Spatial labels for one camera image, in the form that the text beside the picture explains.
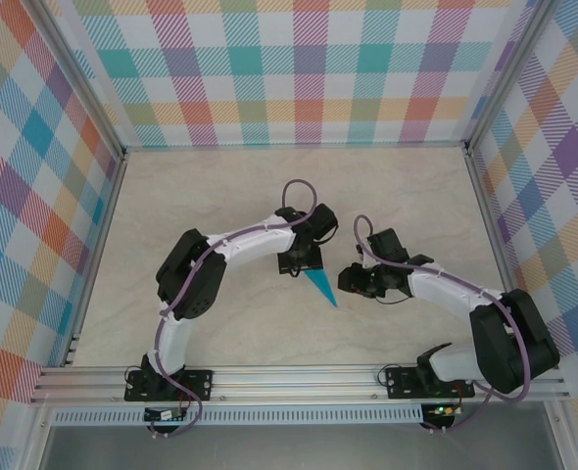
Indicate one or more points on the blue paper sheet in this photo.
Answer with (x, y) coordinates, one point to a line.
(324, 286)

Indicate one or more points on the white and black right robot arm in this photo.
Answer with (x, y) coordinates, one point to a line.
(514, 343)

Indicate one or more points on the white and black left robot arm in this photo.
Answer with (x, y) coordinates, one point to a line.
(191, 274)

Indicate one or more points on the right small circuit board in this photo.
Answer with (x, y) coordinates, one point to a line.
(443, 411)

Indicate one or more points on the small circuit board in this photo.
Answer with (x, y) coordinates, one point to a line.
(443, 411)
(164, 415)

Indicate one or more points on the left small circuit board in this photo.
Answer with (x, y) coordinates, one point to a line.
(164, 415)

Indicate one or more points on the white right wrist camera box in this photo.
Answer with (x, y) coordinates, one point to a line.
(365, 260)

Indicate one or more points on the aluminium side rail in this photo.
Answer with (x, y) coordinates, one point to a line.
(496, 245)
(99, 245)

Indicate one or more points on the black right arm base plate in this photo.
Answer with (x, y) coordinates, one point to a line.
(399, 384)

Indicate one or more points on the wide aluminium frame beam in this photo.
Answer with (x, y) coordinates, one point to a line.
(294, 382)

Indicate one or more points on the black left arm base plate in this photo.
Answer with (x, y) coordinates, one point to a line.
(198, 384)

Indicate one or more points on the aluminium corner post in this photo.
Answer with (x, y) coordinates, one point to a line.
(506, 73)
(81, 73)

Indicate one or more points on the aluminium frame leg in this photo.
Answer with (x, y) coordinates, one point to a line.
(558, 440)
(36, 440)

